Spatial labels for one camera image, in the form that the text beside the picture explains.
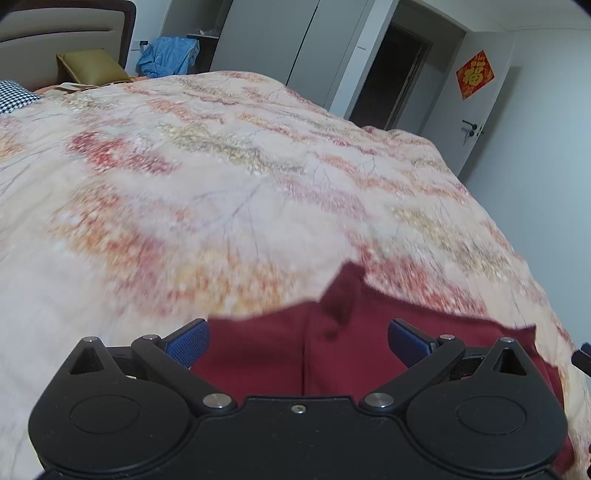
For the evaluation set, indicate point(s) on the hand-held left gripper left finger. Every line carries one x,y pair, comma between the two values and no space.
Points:
189,344

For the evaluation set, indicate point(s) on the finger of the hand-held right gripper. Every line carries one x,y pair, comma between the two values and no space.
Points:
584,357

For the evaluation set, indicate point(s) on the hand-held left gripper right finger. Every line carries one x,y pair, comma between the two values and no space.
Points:
406,342

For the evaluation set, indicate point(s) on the dark red long-sleeved sweater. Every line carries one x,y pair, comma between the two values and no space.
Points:
277,360

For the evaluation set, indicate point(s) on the blue clothes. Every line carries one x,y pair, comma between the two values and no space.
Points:
168,57

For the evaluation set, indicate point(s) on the floral pink quilt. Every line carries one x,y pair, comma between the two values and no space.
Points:
231,184

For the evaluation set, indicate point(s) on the white room door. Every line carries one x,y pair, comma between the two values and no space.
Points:
480,106

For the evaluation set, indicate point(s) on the red diamond door decoration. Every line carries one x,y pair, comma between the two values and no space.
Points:
474,74

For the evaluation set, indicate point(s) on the olive green pillow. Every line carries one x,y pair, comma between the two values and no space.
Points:
92,68

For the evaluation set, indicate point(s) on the houndstooth pillow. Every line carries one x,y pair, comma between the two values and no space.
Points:
16,98

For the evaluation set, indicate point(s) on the grey built-in wardrobe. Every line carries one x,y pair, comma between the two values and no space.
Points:
277,41

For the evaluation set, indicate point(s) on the padded bed headboard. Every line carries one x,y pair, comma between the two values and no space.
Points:
60,27

